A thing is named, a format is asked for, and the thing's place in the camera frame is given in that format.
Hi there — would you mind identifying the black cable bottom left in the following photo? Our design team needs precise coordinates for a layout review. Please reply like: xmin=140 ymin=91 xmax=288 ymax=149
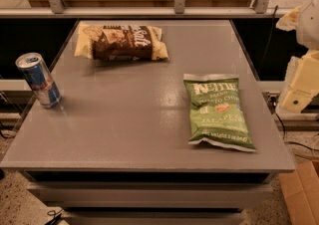
xmin=44 ymin=208 xmax=64 ymax=225

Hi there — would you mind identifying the black cable right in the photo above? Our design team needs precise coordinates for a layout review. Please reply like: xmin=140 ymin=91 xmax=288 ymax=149
xmin=269 ymin=94 xmax=319 ymax=153

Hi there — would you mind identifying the brown yellow chip bag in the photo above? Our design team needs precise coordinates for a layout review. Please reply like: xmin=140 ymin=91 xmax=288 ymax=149
xmin=75 ymin=24 xmax=168 ymax=62

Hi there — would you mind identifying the grey table cabinet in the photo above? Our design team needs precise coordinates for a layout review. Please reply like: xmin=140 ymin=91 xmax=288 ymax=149
xmin=2 ymin=20 xmax=295 ymax=225

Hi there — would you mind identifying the green jalapeno chip bag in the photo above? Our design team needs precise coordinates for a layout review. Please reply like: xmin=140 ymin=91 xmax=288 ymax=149
xmin=183 ymin=74 xmax=256 ymax=152

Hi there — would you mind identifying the cardboard box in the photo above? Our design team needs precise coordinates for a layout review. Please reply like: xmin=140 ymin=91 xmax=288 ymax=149
xmin=279 ymin=161 xmax=319 ymax=225

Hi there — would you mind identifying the black cable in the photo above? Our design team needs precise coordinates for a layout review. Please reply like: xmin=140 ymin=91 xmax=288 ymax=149
xmin=269 ymin=94 xmax=319 ymax=153
xmin=44 ymin=208 xmax=64 ymax=225

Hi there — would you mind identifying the blue silver redbull can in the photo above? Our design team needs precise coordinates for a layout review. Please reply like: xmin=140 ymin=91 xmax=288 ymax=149
xmin=15 ymin=53 xmax=62 ymax=109

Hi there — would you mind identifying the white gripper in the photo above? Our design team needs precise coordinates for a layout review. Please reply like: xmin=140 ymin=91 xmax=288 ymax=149
xmin=276 ymin=0 xmax=319 ymax=113

